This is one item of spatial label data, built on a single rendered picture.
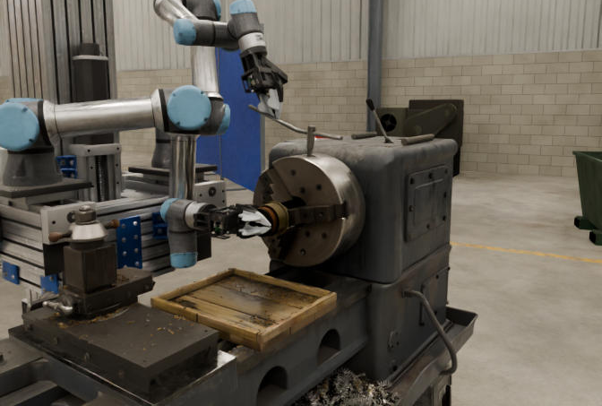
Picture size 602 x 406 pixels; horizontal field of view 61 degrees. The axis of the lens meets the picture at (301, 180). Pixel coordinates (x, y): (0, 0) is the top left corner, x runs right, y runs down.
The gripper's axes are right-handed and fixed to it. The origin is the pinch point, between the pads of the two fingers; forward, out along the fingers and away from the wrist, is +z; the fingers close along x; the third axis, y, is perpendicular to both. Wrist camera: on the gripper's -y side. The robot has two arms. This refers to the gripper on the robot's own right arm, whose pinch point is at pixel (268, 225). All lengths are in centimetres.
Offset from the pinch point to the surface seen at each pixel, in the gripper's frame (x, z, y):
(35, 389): -21, -10, 55
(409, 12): 230, -401, -972
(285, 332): -19.8, 14.6, 12.2
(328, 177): 11.2, 7.6, -15.7
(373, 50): 151, -469, -936
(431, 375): -53, 26, -47
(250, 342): -19.8, 11.7, 20.5
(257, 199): 2.5, -16.9, -15.5
